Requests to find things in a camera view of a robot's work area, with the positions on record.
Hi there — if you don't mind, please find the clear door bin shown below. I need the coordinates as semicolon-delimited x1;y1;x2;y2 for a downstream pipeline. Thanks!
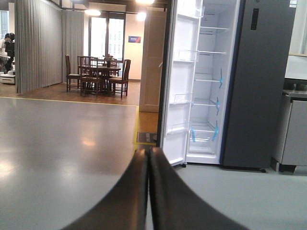
169;93;194;105
166;123;189;135
174;50;200;62

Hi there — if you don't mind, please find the grey curtain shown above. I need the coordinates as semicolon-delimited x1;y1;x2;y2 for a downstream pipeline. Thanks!
15;0;63;93

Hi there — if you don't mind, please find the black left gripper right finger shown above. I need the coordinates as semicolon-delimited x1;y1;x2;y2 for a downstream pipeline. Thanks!
148;147;246;230

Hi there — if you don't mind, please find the clear bottom door bin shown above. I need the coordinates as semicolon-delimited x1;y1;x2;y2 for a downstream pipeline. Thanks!
166;123;189;135

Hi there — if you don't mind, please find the clear upper door bin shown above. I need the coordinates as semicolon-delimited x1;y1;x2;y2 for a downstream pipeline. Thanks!
174;50;200;62

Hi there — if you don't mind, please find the dark wooden chair right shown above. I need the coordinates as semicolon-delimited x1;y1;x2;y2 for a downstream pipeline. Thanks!
107;59;131;98

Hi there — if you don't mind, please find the dark wooden chair left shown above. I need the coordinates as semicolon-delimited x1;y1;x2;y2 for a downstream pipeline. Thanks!
65;55;81;92

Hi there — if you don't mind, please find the clear lower door bin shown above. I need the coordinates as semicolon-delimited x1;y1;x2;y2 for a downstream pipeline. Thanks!
169;93;194;105

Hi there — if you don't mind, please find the dark wooden dining table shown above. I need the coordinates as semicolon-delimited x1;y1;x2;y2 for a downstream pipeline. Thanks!
80;66;120;96

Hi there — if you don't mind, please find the fridge door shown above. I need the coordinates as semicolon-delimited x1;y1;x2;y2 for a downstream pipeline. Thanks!
157;0;204;167

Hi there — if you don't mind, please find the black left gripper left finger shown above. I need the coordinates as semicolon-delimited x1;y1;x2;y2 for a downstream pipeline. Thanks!
64;149;149;230

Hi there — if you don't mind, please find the dark wooden chair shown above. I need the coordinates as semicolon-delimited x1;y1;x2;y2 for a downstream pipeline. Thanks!
107;59;131;98
65;55;81;92

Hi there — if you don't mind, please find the clear fridge crisper drawer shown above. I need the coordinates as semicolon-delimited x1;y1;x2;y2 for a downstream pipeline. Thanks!
189;122;219;155

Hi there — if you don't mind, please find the seated person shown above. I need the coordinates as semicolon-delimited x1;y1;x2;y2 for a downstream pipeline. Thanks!
0;33;15;74

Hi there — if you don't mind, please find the grey side-by-side fridge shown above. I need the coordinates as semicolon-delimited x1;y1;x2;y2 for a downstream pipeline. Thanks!
186;0;299;170

